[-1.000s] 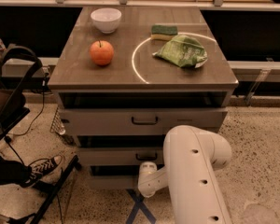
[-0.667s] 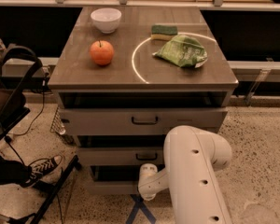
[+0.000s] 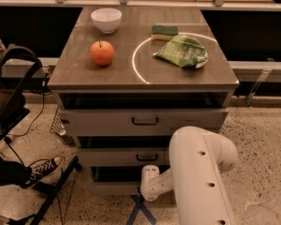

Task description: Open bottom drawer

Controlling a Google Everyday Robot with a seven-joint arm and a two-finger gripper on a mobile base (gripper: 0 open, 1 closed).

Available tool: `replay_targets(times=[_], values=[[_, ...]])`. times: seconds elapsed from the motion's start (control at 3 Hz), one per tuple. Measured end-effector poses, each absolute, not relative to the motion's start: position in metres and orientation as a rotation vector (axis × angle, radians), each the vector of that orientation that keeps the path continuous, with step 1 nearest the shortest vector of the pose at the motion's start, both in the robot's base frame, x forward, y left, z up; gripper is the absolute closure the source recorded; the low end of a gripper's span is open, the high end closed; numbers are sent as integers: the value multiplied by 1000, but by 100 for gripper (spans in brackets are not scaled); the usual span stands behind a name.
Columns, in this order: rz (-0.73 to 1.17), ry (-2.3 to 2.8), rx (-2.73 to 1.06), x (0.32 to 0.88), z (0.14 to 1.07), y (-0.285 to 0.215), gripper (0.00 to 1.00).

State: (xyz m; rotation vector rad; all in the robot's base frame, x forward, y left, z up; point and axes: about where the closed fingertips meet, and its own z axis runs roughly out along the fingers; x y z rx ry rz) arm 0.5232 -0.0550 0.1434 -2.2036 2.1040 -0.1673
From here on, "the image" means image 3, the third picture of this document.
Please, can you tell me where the grey bottom drawer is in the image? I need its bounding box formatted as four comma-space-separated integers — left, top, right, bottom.
86, 166, 141, 196

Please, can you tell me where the grey drawer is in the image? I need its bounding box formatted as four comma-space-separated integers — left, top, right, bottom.
59, 108, 228, 137
77, 147, 170, 167
86, 166, 141, 196

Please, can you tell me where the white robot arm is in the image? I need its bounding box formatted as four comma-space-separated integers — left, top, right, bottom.
140, 127, 238, 225

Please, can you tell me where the grey drawer cabinet wooden top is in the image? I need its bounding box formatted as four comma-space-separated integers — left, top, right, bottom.
47, 6, 240, 186

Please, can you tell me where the grey top drawer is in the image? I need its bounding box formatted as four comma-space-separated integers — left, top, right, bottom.
59, 108, 228, 137

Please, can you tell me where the grey middle drawer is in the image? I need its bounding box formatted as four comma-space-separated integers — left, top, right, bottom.
77, 147, 170, 167

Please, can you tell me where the orange apple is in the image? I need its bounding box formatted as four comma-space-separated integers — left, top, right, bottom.
90, 40, 114, 67

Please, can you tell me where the green chip bag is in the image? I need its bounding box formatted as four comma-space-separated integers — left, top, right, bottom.
154, 35, 209, 68

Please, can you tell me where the green yellow sponge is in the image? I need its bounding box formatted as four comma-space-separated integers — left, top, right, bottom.
151, 24, 178, 40

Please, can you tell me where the white bowl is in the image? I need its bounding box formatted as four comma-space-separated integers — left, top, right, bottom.
91, 7, 122, 34

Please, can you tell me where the blue tape cross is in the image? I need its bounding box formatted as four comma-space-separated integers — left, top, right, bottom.
126, 195, 156, 225

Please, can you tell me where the black white sneaker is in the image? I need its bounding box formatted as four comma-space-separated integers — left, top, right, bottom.
20, 156, 63, 188

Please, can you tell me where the black cable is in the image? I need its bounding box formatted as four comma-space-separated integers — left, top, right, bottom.
3, 75, 48, 143

